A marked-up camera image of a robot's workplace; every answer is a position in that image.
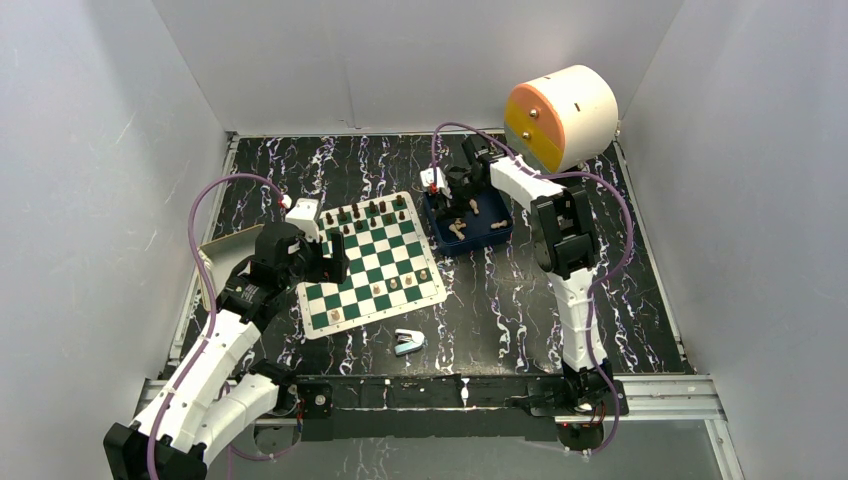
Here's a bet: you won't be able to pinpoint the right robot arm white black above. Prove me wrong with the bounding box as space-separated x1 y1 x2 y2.
425 134 626 414

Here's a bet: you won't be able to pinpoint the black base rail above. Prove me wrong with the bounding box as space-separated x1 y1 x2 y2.
256 373 630 448

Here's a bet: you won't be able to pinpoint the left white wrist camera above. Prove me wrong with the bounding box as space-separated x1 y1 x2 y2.
285 198 321 242

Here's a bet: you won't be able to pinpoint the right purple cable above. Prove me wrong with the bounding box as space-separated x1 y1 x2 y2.
430 121 635 457

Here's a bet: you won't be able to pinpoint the dark chess pieces row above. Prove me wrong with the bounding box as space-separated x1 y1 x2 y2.
318 192 416 235

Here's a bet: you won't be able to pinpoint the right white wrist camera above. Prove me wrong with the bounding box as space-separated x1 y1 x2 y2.
420 167 452 198

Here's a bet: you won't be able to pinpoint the light pieces in tray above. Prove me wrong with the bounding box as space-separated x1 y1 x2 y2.
446 192 513 242

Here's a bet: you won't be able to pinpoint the green white chess board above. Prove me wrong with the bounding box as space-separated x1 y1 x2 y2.
297 191 447 340

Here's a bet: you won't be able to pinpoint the white cylindrical drawer cabinet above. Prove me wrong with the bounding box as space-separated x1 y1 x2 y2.
504 65 619 173

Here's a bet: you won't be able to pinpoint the blue tray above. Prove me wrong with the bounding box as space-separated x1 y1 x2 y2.
423 187 514 257

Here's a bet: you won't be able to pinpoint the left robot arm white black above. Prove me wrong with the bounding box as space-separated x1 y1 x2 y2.
103 222 349 479

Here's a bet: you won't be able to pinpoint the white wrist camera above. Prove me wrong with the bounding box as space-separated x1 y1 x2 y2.
285 198 321 242
420 167 452 198

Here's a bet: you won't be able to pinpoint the gold metal tin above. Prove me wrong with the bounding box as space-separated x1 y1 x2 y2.
197 224 264 310

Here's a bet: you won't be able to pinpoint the small light blue stapler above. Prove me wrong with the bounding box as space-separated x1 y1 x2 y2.
394 329 426 357

